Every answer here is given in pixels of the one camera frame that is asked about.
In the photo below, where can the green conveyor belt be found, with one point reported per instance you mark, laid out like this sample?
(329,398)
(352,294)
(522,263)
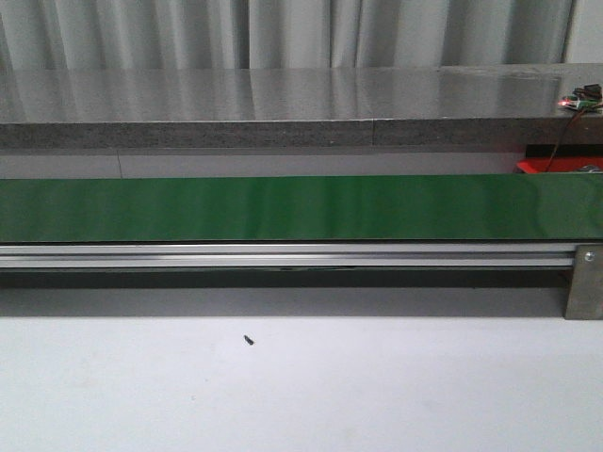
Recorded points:
(552,206)

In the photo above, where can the grey stone counter slab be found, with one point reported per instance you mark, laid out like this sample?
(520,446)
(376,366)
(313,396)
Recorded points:
(261,108)

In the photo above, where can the red plastic tray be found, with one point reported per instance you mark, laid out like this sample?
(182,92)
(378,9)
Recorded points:
(535,165)

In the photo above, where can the small green circuit board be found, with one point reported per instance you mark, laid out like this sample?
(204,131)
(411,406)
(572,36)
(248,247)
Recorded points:
(586,98)

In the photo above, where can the grey pleated curtain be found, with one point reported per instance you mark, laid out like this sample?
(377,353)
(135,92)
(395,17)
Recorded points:
(85,35)

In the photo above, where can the aluminium conveyor side rail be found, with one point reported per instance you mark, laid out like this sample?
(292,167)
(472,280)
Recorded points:
(287,255)

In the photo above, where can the steel conveyor support bracket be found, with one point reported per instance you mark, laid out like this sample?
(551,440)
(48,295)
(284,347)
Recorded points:
(585,295)

